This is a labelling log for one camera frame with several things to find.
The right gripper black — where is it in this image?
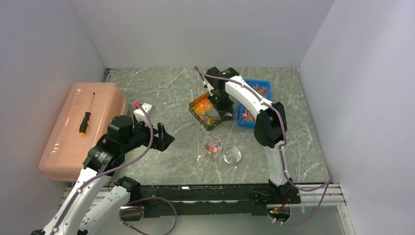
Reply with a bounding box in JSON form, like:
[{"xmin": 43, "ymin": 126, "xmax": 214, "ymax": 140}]
[{"xmin": 207, "ymin": 91, "xmax": 234, "ymax": 119}]

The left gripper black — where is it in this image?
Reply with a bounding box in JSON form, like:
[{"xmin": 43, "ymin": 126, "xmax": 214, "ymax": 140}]
[{"xmin": 121, "ymin": 116, "xmax": 174, "ymax": 152}]

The clear plastic cup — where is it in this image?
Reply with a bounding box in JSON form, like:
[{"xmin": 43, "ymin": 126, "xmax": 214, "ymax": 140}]
[{"xmin": 203, "ymin": 136, "xmax": 223, "ymax": 158}]

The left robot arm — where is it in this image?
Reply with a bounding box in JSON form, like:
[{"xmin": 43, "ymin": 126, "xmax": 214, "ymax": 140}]
[{"xmin": 32, "ymin": 116, "xmax": 175, "ymax": 235}]

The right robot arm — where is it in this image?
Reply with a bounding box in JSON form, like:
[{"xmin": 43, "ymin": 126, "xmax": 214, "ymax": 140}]
[{"xmin": 199, "ymin": 67, "xmax": 300, "ymax": 204}]

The candy tin with gummies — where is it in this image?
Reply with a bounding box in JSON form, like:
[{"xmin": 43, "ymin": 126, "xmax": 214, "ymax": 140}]
[{"xmin": 188, "ymin": 92, "xmax": 224, "ymax": 131}]

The blue bin of lollipops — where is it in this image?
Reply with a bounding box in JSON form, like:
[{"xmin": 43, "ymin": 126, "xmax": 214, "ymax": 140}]
[{"xmin": 237, "ymin": 79, "xmax": 272, "ymax": 129}]

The clear round lid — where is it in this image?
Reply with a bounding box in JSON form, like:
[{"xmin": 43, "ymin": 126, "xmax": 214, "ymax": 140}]
[{"xmin": 223, "ymin": 147, "xmax": 242, "ymax": 165}]

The yellow black screwdriver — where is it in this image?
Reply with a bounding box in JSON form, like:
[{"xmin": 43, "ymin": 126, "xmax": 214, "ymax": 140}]
[{"xmin": 79, "ymin": 93, "xmax": 95, "ymax": 136}]

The pink plastic storage box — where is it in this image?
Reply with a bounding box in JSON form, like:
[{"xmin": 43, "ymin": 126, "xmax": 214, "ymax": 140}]
[{"xmin": 39, "ymin": 82, "xmax": 128, "ymax": 182}]

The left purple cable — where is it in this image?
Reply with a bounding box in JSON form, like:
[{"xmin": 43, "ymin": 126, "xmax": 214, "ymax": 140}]
[{"xmin": 48, "ymin": 103, "xmax": 155, "ymax": 235}]

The purple cable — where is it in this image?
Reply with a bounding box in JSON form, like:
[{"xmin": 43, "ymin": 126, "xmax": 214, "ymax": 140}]
[
  {"xmin": 48, "ymin": 103, "xmax": 155, "ymax": 235},
  {"xmin": 193, "ymin": 66, "xmax": 334, "ymax": 227}
]

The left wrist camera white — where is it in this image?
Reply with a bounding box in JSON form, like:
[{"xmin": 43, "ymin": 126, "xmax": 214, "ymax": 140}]
[{"xmin": 133, "ymin": 101, "xmax": 156, "ymax": 124}]

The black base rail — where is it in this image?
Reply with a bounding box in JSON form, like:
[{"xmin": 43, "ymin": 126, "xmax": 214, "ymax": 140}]
[{"xmin": 87, "ymin": 183, "xmax": 346, "ymax": 221}]

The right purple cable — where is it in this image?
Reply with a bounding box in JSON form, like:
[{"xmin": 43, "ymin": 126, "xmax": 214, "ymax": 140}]
[{"xmin": 193, "ymin": 66, "xmax": 334, "ymax": 227}]

